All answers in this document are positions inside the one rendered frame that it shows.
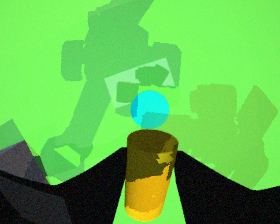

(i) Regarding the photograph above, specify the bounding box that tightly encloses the cyan circle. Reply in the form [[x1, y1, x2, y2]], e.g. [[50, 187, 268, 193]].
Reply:
[[131, 91, 169, 129]]

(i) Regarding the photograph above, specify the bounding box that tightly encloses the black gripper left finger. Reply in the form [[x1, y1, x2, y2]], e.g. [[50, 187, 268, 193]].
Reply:
[[0, 147, 128, 224]]

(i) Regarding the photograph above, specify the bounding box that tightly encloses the yellow cylinder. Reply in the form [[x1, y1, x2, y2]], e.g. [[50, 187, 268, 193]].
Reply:
[[124, 129, 179, 221]]

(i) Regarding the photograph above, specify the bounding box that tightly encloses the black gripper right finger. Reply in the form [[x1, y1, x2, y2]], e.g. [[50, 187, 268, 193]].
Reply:
[[173, 151, 280, 224]]

